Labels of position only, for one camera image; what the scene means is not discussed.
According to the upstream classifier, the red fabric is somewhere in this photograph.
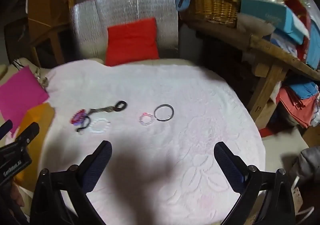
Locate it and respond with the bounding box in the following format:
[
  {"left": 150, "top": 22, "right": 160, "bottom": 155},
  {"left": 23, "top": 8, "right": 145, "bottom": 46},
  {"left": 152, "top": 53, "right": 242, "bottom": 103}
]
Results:
[{"left": 279, "top": 0, "right": 312, "bottom": 61}]

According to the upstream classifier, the red bead bracelet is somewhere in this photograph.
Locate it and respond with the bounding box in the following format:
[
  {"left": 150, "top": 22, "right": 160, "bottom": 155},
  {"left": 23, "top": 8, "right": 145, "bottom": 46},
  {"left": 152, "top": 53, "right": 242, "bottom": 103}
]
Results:
[{"left": 70, "top": 112, "right": 88, "bottom": 125}]

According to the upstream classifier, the black hair tie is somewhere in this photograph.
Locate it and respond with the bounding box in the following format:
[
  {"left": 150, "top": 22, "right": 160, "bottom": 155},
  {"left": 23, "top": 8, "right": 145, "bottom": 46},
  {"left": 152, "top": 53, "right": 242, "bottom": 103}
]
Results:
[{"left": 75, "top": 117, "right": 93, "bottom": 133}]

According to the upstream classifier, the metal chain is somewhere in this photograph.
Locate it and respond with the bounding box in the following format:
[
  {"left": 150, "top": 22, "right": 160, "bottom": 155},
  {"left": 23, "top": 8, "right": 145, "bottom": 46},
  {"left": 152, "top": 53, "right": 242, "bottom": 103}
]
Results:
[{"left": 86, "top": 105, "right": 117, "bottom": 117}]

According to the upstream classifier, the metal keychain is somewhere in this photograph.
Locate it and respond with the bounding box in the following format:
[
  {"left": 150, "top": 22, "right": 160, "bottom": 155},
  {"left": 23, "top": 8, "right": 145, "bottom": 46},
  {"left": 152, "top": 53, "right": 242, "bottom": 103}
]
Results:
[{"left": 37, "top": 67, "right": 50, "bottom": 91}]

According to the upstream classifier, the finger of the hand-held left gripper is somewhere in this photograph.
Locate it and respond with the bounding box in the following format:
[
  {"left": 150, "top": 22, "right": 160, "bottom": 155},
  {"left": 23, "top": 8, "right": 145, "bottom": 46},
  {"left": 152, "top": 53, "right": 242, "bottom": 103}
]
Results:
[
  {"left": 15, "top": 122, "right": 40, "bottom": 150},
  {"left": 0, "top": 119, "right": 13, "bottom": 138}
]

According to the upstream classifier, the grey cloth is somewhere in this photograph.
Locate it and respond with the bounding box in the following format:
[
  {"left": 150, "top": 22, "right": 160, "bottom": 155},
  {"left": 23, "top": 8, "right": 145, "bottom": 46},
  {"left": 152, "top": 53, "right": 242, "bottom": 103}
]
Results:
[{"left": 296, "top": 146, "right": 320, "bottom": 187}]

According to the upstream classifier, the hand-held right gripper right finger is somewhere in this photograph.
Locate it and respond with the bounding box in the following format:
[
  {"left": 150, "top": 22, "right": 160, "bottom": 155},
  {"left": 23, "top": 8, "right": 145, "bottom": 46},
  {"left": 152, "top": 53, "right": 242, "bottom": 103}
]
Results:
[{"left": 214, "top": 141, "right": 297, "bottom": 225}]

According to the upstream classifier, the white soft pad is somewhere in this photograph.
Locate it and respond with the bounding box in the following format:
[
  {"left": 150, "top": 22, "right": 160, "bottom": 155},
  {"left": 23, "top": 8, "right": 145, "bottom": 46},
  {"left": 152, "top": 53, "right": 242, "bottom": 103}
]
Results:
[{"left": 236, "top": 12, "right": 276, "bottom": 36}]

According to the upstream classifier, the black oval ring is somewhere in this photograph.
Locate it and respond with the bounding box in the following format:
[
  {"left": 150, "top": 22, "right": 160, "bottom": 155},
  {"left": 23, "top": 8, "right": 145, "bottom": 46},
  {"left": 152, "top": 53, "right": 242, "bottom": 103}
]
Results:
[{"left": 114, "top": 100, "right": 128, "bottom": 113}]

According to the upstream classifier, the pink beaded bracelet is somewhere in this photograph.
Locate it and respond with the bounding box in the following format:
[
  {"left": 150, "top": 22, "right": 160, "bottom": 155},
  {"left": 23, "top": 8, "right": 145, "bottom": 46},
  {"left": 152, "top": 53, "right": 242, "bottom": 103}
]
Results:
[{"left": 139, "top": 112, "right": 154, "bottom": 127}]

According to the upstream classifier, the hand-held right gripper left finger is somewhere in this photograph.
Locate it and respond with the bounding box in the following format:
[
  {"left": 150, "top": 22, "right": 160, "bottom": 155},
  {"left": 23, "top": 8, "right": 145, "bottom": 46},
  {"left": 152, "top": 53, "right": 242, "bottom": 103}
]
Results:
[{"left": 30, "top": 140, "right": 113, "bottom": 225}]

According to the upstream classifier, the coral cloth pile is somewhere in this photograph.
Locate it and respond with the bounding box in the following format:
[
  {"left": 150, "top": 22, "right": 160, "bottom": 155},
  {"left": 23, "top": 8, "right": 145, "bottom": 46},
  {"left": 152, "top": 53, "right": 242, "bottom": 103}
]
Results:
[{"left": 278, "top": 87, "right": 320, "bottom": 129}]

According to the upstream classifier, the black bangle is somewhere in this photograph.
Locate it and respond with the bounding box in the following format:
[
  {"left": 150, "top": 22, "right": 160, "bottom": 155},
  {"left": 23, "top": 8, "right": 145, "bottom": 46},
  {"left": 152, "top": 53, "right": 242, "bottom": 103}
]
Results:
[{"left": 153, "top": 104, "right": 174, "bottom": 122}]

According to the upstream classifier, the wooden side table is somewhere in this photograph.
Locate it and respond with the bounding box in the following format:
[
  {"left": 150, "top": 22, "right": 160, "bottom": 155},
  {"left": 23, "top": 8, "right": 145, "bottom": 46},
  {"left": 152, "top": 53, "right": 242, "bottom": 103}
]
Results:
[{"left": 180, "top": 18, "right": 320, "bottom": 131}]

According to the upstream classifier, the wooden frame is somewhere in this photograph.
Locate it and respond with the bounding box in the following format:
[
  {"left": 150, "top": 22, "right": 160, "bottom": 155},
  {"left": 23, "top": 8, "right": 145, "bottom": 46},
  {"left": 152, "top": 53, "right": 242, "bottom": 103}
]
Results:
[{"left": 26, "top": 0, "right": 75, "bottom": 66}]

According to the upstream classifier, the pale pink embossed towel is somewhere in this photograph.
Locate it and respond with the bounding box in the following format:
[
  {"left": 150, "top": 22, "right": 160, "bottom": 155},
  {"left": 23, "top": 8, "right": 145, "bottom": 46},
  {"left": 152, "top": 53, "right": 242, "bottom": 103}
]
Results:
[{"left": 37, "top": 61, "right": 267, "bottom": 225}]

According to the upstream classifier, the red cushion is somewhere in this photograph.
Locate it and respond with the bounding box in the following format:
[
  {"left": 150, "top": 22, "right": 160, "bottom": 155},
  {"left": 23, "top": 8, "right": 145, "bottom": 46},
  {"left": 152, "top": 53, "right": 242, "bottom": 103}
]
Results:
[{"left": 104, "top": 18, "right": 160, "bottom": 67}]

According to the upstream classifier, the silver foil insulation mat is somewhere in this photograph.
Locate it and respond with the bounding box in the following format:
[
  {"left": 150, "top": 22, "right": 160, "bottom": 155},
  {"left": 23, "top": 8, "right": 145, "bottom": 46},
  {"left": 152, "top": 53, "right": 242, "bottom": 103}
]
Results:
[{"left": 71, "top": 0, "right": 179, "bottom": 61}]

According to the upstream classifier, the white beaded bracelet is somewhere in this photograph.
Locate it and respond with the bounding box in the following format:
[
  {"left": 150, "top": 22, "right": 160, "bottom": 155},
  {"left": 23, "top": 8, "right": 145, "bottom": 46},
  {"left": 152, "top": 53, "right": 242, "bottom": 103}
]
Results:
[{"left": 89, "top": 118, "right": 111, "bottom": 135}]

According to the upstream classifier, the teal cardboard box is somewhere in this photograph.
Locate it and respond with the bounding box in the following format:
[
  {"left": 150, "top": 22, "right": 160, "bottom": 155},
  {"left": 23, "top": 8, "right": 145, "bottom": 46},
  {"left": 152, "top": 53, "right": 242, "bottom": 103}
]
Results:
[{"left": 239, "top": 0, "right": 305, "bottom": 45}]

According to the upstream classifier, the wicker basket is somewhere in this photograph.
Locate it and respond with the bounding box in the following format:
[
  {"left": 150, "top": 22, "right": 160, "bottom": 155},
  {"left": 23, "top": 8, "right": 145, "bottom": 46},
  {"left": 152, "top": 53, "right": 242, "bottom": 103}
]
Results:
[{"left": 179, "top": 0, "right": 242, "bottom": 28}]

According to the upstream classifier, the orange paper sheet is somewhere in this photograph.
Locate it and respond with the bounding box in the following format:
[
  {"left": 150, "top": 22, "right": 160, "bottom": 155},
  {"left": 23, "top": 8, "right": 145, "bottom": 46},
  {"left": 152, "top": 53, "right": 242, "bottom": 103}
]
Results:
[{"left": 14, "top": 103, "right": 55, "bottom": 190}]

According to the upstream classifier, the folded blue cloth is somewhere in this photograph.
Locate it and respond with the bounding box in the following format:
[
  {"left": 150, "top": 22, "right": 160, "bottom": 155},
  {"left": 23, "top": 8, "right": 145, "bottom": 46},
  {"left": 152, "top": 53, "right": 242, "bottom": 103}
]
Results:
[{"left": 287, "top": 81, "right": 318, "bottom": 100}]

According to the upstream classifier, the pink paper sheet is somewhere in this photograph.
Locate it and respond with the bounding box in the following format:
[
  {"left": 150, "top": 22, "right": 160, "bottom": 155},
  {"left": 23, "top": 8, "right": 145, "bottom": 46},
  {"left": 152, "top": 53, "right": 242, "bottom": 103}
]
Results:
[{"left": 0, "top": 67, "right": 50, "bottom": 136}]

